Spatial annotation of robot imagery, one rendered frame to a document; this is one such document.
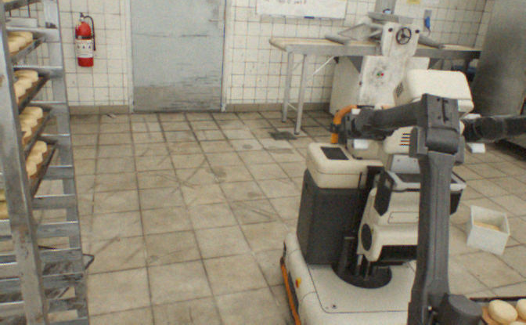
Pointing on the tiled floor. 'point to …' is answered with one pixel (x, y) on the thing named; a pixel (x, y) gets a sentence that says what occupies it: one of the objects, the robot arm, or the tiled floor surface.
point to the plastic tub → (487, 230)
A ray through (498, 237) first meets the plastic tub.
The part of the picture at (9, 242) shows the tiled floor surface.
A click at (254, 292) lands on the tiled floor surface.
